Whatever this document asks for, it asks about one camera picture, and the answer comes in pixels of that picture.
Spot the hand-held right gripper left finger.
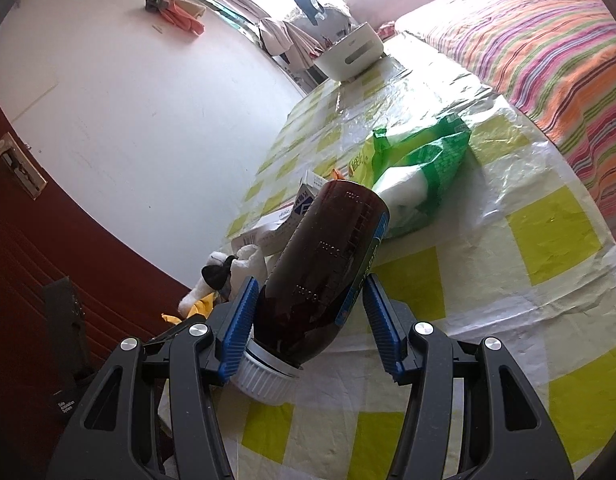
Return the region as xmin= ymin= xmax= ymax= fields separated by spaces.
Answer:
xmin=63 ymin=276 xmax=261 ymax=480

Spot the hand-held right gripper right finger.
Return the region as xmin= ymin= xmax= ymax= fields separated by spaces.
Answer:
xmin=363 ymin=274 xmax=574 ymax=480

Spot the white plush toy black ear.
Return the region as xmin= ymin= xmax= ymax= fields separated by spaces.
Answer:
xmin=177 ymin=244 xmax=266 ymax=318

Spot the brown bottle with white cap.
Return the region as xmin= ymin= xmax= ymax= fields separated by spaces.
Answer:
xmin=229 ymin=180 xmax=392 ymax=407

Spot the white and blue medicine box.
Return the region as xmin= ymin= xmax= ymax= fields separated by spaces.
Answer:
xmin=231 ymin=170 xmax=329 ymax=255

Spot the white plastic bin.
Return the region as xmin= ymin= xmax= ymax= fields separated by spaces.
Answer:
xmin=313 ymin=21 xmax=385 ymax=82

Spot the yellow peel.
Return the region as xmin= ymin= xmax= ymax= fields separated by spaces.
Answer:
xmin=160 ymin=294 xmax=219 ymax=323

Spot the reddish brown door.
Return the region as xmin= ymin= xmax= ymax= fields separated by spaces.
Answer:
xmin=0 ymin=82 xmax=191 ymax=480

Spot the green and white plastic bag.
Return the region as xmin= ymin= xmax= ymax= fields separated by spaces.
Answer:
xmin=349 ymin=114 xmax=473 ymax=239

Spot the metal door latch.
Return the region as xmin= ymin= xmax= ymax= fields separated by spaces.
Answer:
xmin=0 ymin=132 xmax=48 ymax=201

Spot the beige tied curtain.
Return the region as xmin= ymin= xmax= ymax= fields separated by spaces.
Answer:
xmin=258 ymin=17 xmax=321 ymax=70

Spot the white fluffy cover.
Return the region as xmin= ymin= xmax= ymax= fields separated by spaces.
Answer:
xmin=288 ymin=2 xmax=353 ymax=51

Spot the striped multicolour blanket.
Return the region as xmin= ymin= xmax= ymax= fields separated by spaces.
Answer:
xmin=394 ymin=0 xmax=616 ymax=226

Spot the orange cloth on wall hook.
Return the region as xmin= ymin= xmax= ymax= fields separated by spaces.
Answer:
xmin=145 ymin=0 xmax=207 ymax=37

